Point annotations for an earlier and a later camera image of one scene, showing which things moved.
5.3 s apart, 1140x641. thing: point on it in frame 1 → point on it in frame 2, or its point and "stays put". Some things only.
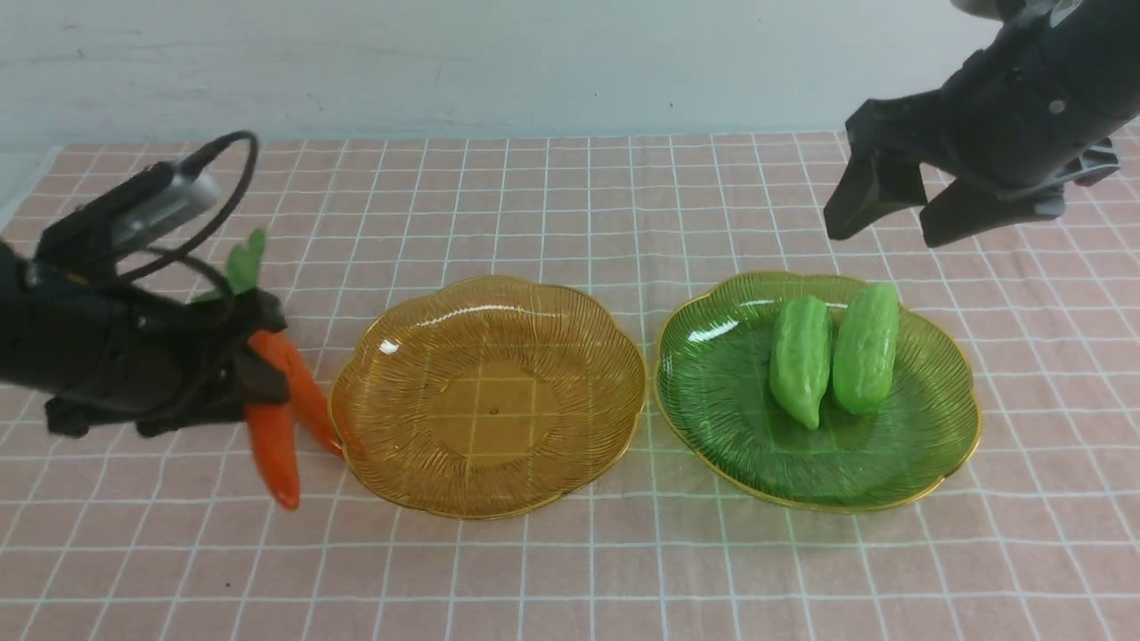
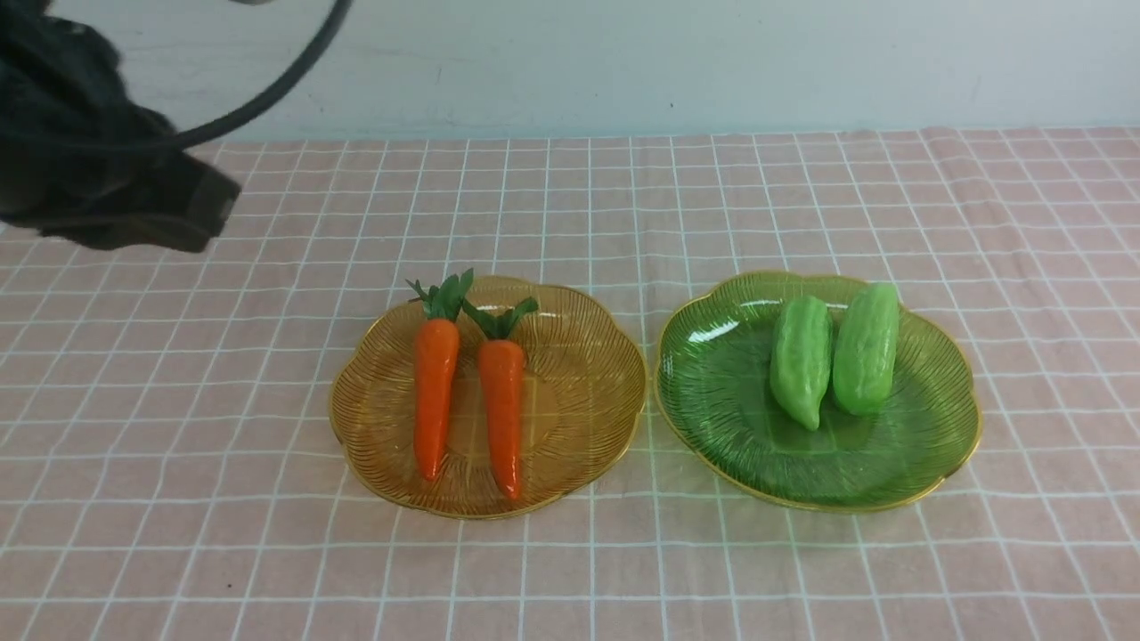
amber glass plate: x=487 y=396 stays put
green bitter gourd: x=865 y=347 stays put
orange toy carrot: x=272 y=429 → x=435 y=363
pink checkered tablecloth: x=181 y=537 stays put
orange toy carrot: x=244 y=258 → x=503 y=371
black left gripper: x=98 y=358 → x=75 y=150
